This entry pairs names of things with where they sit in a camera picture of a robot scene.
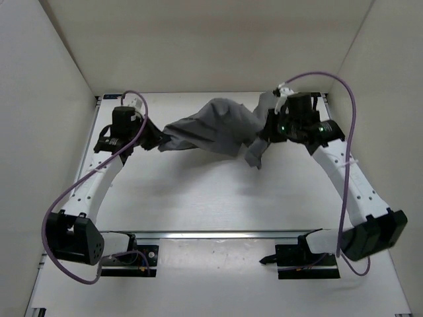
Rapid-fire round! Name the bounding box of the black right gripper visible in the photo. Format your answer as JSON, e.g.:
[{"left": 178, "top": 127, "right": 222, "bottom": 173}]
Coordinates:
[{"left": 260, "top": 109, "right": 300, "bottom": 145}]

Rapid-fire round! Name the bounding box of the grey pleated skirt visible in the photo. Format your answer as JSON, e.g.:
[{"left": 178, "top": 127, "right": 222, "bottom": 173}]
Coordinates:
[{"left": 158, "top": 91, "right": 277, "bottom": 169}]

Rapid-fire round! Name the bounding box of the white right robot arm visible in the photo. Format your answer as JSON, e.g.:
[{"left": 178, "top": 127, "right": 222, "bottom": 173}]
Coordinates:
[{"left": 265, "top": 92, "right": 408, "bottom": 265}]

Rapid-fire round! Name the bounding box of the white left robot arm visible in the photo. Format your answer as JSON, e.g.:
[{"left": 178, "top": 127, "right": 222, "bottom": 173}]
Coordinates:
[{"left": 44, "top": 97, "right": 164, "bottom": 265}]

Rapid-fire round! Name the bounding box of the left blue corner label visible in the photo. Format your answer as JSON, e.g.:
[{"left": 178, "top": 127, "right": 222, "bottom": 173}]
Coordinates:
[{"left": 102, "top": 94, "right": 122, "bottom": 100}]

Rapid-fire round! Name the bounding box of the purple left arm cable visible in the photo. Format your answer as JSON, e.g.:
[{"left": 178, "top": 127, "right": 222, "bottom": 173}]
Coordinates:
[{"left": 42, "top": 90, "right": 149, "bottom": 285}]

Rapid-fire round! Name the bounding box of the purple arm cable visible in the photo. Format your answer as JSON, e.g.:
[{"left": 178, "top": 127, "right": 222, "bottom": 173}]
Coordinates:
[
  {"left": 282, "top": 71, "right": 371, "bottom": 277},
  {"left": 42, "top": 90, "right": 149, "bottom": 285}
]

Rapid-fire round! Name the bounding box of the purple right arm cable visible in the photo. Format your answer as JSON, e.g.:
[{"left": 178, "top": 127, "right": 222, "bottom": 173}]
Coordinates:
[{"left": 282, "top": 71, "right": 371, "bottom": 277}]

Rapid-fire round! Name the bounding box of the aluminium table edge rail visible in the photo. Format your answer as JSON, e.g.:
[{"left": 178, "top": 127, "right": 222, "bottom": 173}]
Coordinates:
[{"left": 100, "top": 229, "right": 317, "bottom": 240}]

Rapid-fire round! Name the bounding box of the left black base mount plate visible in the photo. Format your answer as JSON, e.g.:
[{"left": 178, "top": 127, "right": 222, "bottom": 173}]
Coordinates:
[{"left": 100, "top": 234, "right": 159, "bottom": 278}]

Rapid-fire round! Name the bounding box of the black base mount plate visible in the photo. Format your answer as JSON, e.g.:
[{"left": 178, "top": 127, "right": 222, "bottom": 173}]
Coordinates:
[
  {"left": 259, "top": 244, "right": 340, "bottom": 280},
  {"left": 100, "top": 234, "right": 159, "bottom": 278}
]

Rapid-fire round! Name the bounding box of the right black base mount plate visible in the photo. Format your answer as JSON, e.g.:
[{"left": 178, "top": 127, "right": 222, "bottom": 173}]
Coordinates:
[{"left": 259, "top": 244, "right": 340, "bottom": 280}]

